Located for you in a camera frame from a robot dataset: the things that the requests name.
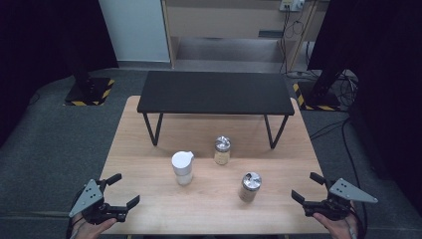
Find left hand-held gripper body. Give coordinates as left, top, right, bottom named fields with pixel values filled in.
left=68, top=178, right=128, bottom=225

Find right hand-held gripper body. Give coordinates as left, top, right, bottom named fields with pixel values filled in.
left=302, top=177, right=379, bottom=222

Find silver-lidded jar of brown powder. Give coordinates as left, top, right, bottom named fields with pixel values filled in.
left=238, top=171, right=263, bottom=203

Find white-lidded glass salt jar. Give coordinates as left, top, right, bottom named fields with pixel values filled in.
left=170, top=150, right=195, bottom=186

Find silver-lidded jar of yellow powder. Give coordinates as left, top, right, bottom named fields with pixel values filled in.
left=213, top=134, right=232, bottom=166

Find black shelf with metal legs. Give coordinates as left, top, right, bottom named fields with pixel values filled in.
left=136, top=70, right=296, bottom=149

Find person's left hand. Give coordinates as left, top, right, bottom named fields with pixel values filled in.
left=71, top=217, right=117, bottom=239

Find person's right hand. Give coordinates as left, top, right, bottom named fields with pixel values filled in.
left=312, top=211, right=359, bottom=239

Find black stand with striped base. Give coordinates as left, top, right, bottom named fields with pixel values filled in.
left=293, top=59, right=349, bottom=112
left=64, top=49, right=115, bottom=108

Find dark curtain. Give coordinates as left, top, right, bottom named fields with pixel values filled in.
left=307, top=0, right=422, bottom=207
left=0, top=0, right=118, bottom=147

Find white panel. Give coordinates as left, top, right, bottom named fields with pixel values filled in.
left=98, top=0, right=171, bottom=63

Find white power strip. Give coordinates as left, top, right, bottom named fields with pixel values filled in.
left=279, top=0, right=306, bottom=13

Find wooden cabinet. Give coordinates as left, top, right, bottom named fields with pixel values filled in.
left=161, top=0, right=319, bottom=73

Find left hand-held gripper cable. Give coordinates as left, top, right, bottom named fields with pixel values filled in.
left=66, top=188, right=84, bottom=239

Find hand-held gripper cable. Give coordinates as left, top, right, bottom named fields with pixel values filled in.
left=344, top=208, right=366, bottom=239
left=66, top=188, right=84, bottom=239

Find right hand-held gripper cable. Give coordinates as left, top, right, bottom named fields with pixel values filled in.
left=344, top=208, right=366, bottom=239

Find long black floor cable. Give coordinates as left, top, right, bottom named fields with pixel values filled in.
left=340, top=118, right=369, bottom=239

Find pair of black floor cables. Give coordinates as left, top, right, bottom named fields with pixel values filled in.
left=310, top=119, right=349, bottom=140

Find bundle of floor cables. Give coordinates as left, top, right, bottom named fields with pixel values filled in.
left=331, top=69, right=360, bottom=109

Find black wall cables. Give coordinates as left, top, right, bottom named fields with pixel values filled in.
left=279, top=6, right=315, bottom=75

